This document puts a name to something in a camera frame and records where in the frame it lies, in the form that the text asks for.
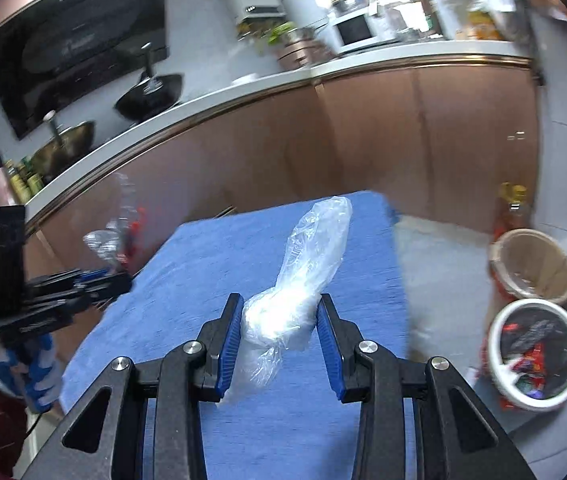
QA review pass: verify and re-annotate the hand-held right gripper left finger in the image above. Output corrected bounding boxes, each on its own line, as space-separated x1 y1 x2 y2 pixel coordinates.
19 292 245 480

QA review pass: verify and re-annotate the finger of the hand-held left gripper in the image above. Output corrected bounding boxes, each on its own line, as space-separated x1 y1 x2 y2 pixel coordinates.
33 291 95 317
28 268 132 297

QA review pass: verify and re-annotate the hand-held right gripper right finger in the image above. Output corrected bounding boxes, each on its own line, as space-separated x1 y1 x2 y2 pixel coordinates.
315 292 539 480

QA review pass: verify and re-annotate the clear plastic wrapper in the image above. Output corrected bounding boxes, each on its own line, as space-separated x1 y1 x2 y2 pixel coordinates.
82 174 150 273

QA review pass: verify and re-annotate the clear plastic bag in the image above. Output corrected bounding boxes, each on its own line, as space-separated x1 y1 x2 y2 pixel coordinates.
222 195 353 407

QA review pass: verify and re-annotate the red snack wrapper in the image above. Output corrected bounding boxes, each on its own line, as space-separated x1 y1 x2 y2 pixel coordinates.
511 345 548 379

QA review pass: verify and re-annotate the white waste bin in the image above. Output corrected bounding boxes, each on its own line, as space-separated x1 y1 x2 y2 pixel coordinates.
487 299 567 413

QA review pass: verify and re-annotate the person's left hand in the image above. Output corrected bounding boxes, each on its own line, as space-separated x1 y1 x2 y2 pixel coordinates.
0 334 60 414

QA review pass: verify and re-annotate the row of sauce bottles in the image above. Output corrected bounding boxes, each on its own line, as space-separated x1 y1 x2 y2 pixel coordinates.
6 156 47 206

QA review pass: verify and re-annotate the blue towel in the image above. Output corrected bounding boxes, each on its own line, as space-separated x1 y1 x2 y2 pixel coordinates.
58 190 413 480

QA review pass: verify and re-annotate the golden pot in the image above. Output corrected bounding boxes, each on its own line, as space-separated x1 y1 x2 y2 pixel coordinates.
30 110 97 181

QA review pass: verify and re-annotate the black wok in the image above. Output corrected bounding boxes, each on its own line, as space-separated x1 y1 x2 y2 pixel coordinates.
114 42 184 121

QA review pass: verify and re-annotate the brown kitchen cabinet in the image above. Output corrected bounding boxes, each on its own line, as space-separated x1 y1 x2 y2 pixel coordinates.
0 52 545 323

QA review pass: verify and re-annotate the black range hood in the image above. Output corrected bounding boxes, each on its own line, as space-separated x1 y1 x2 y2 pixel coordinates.
0 0 170 141

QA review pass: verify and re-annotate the cooking oil bottle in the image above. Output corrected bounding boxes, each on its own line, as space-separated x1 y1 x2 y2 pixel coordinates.
493 182 532 242

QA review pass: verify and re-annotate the beige waste bin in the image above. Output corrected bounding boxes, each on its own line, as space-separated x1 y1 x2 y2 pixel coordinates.
489 228 567 311

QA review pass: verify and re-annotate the green plant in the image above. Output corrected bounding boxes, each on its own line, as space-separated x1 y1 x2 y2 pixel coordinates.
263 21 295 45

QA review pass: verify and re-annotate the brown cooking pot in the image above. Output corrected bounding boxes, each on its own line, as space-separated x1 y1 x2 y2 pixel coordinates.
278 27 333 69

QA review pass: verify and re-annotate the white microwave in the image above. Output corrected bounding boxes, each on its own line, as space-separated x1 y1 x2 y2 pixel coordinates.
331 7 400 54

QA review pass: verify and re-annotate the steel pot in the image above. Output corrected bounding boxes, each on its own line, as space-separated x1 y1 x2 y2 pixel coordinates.
331 0 370 14

